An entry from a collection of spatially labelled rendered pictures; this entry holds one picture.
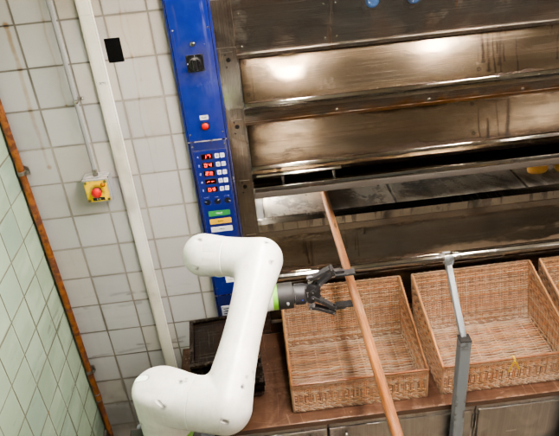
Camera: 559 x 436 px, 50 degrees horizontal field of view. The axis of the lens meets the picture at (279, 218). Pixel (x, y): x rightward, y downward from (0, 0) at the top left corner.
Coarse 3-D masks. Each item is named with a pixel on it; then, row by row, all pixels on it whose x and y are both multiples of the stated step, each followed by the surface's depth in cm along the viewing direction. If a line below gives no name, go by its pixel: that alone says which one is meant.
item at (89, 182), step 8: (88, 176) 230; (96, 176) 230; (104, 176) 229; (88, 184) 228; (96, 184) 229; (112, 184) 236; (88, 192) 230; (104, 192) 230; (112, 192) 234; (88, 200) 232; (96, 200) 232; (104, 200) 232
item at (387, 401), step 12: (324, 192) 266; (324, 204) 257; (336, 228) 239; (336, 240) 232; (348, 264) 217; (348, 276) 211; (360, 300) 199; (360, 312) 193; (360, 324) 189; (372, 348) 179; (372, 360) 175; (384, 384) 166; (384, 396) 163; (384, 408) 160; (396, 420) 155; (396, 432) 152
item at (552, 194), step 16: (496, 192) 258; (512, 192) 257; (528, 192) 256; (544, 192) 255; (352, 208) 257; (368, 208) 256; (384, 208) 255; (400, 208) 254; (416, 208) 254; (432, 208) 255; (448, 208) 255; (464, 208) 256; (272, 224) 252; (288, 224) 253; (304, 224) 253; (320, 224) 254
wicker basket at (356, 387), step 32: (320, 288) 266; (384, 288) 268; (288, 320) 270; (320, 320) 271; (352, 320) 271; (384, 320) 272; (288, 352) 243; (320, 352) 267; (352, 352) 265; (416, 352) 247; (320, 384) 233; (352, 384) 234; (416, 384) 237
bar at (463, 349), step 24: (552, 240) 224; (360, 264) 222; (384, 264) 221; (408, 264) 222; (456, 288) 220; (456, 312) 218; (456, 360) 221; (456, 384) 225; (456, 408) 230; (456, 432) 237
